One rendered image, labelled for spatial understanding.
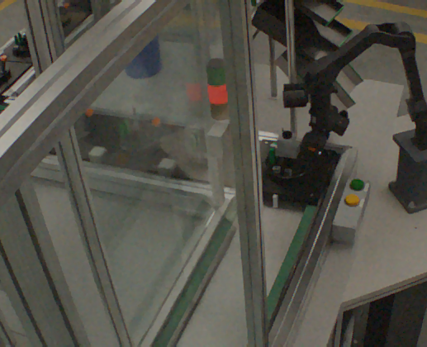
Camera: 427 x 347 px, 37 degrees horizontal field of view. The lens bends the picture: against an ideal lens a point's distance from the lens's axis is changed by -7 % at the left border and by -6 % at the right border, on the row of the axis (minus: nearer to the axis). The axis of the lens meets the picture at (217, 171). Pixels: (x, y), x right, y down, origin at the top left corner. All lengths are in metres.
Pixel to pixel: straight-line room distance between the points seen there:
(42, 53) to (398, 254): 1.21
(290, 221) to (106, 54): 1.44
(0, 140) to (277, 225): 1.51
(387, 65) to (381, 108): 2.04
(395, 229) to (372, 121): 0.55
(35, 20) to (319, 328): 1.08
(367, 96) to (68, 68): 2.11
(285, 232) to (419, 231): 0.41
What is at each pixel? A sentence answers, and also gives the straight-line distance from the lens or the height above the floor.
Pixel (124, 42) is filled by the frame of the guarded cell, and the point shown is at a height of 1.98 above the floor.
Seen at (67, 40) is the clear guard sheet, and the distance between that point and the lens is 1.09.
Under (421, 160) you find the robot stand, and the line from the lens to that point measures 1.90.
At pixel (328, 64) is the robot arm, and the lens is 1.73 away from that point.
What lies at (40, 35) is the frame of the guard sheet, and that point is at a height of 1.80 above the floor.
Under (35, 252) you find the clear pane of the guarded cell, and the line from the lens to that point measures 0.47.
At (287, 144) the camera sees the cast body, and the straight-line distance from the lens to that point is 1.90.
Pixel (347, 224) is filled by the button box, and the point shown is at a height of 0.96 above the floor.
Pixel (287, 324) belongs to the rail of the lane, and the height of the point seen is 0.96.
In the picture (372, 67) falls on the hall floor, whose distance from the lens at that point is 4.45.
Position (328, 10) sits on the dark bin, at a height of 1.36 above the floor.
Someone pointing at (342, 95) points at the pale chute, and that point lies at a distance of 2.19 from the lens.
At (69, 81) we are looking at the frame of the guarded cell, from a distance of 0.45.
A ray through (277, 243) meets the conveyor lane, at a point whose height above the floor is 0.92.
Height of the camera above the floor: 2.21
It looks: 39 degrees down
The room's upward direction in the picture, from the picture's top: 6 degrees counter-clockwise
